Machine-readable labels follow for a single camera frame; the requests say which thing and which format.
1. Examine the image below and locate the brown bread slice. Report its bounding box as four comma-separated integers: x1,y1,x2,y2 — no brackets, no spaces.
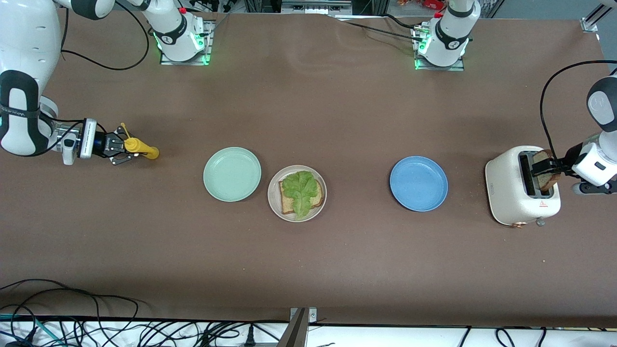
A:
279,178,324,215
533,149,563,192

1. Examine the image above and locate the yellow mustard squeeze bottle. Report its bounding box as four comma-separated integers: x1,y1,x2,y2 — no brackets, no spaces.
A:
121,123,160,160

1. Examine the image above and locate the green lettuce leaf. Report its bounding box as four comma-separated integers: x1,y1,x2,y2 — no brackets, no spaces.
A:
282,171,320,221

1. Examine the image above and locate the green round plate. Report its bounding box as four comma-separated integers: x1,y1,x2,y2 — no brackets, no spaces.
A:
203,147,262,202

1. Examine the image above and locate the blue round plate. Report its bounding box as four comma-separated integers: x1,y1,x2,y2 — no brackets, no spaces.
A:
389,156,449,212

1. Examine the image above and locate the beige round plate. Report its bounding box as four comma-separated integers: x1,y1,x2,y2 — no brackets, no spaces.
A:
268,165,328,223

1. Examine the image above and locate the white two-slot toaster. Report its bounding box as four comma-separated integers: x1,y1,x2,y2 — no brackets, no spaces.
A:
485,146,562,227

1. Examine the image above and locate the aluminium corner profile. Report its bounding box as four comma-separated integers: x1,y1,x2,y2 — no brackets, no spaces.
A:
581,0,617,33

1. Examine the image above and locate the red packet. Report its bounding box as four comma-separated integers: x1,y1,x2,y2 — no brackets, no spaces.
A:
396,0,446,11

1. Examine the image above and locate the grey metal box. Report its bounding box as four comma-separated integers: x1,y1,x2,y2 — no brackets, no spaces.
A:
281,0,353,15

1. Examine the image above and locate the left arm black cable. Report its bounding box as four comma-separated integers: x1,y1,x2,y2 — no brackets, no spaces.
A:
540,60,617,163

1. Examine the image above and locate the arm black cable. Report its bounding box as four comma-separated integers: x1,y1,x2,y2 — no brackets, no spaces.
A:
46,0,150,145
540,60,617,163

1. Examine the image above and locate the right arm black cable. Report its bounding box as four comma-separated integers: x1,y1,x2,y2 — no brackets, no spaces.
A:
46,0,150,145

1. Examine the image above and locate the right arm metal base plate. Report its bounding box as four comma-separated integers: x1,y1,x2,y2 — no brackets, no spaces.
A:
160,19,215,66

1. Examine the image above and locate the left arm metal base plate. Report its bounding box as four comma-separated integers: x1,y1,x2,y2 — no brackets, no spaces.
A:
412,27,466,72

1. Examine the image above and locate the long black looping cable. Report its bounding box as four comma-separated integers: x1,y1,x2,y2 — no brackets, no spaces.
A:
0,279,145,347

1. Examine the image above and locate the teal cable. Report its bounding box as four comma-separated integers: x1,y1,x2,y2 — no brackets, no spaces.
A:
0,313,66,347

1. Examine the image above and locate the black cable on table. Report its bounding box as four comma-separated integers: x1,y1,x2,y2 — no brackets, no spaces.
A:
343,20,425,44
383,13,422,30

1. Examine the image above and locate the grey metal bracket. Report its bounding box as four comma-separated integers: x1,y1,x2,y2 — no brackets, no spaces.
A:
276,307,319,347

